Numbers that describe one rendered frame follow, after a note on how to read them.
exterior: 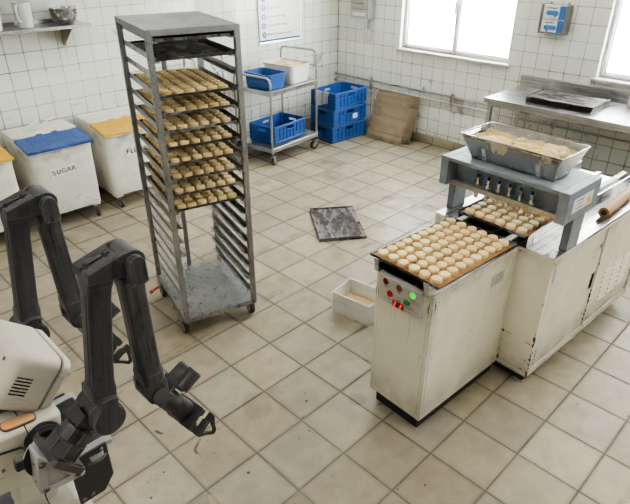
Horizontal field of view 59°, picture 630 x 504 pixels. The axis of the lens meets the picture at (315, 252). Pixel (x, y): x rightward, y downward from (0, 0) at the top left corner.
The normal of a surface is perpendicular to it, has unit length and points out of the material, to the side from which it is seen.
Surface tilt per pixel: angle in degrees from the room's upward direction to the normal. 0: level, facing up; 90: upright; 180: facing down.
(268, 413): 0
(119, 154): 91
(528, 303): 90
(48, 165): 91
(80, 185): 92
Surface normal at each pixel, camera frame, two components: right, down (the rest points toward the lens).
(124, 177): 0.64, 0.41
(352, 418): 0.00, -0.87
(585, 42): -0.71, 0.35
